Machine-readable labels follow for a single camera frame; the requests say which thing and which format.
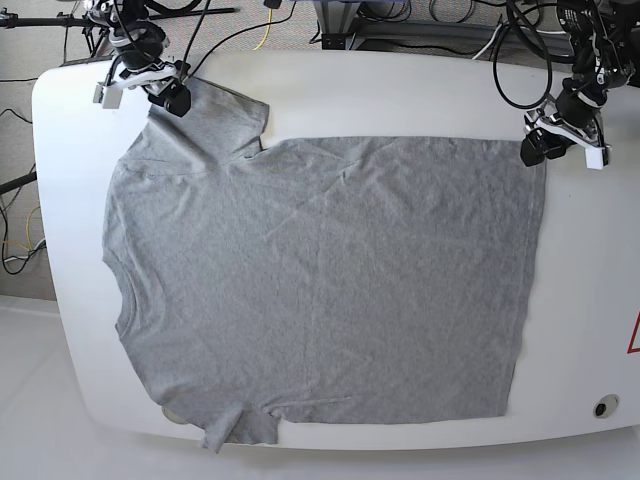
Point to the black table cable grommet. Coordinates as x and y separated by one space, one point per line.
606 406

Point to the grey metal frame base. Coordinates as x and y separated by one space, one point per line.
340 28

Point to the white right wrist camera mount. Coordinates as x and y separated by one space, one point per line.
108 93

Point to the grey T-shirt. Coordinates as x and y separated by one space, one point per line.
344 280

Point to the red triangle sticker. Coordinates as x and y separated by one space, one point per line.
633 346

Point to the black tripod stand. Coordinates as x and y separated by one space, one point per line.
65 22

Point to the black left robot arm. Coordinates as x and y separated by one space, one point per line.
603 38

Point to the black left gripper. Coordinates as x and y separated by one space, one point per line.
578 107

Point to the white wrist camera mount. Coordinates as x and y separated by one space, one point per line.
108 93
539 121

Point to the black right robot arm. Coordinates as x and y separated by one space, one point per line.
137 61

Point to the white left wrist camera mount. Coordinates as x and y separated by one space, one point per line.
539 121

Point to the beige table grommet cap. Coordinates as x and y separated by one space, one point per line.
172 417

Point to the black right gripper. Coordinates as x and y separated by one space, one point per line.
143 56

